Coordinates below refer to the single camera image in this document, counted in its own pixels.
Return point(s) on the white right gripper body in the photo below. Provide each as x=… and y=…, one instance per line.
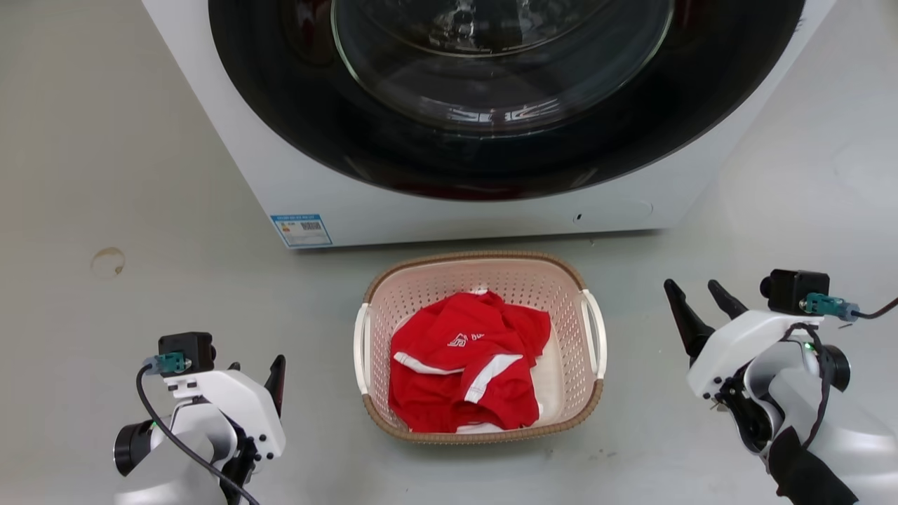
x=744, y=344

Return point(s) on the blue energy label sticker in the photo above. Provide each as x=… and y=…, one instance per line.
x=302, y=231

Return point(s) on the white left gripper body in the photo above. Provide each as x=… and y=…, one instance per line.
x=242, y=403

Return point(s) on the cream perforated plastic laundry basket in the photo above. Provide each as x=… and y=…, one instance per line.
x=449, y=280

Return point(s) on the white front-loading washing machine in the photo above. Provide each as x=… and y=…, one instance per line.
x=295, y=189

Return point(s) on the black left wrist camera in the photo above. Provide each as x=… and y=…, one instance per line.
x=189, y=346

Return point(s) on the red shirt with white stripes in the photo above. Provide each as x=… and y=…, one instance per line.
x=449, y=372

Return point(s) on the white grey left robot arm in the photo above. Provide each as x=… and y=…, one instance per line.
x=210, y=426

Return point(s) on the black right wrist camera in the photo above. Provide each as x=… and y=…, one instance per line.
x=793, y=287

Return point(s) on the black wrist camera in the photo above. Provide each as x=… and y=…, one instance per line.
x=189, y=346
x=793, y=287

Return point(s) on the black round glass washer door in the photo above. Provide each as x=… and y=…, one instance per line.
x=280, y=105

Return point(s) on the white filter access flap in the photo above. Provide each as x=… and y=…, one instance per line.
x=617, y=212

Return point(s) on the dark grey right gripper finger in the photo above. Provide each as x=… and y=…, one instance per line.
x=687, y=319
x=726, y=301

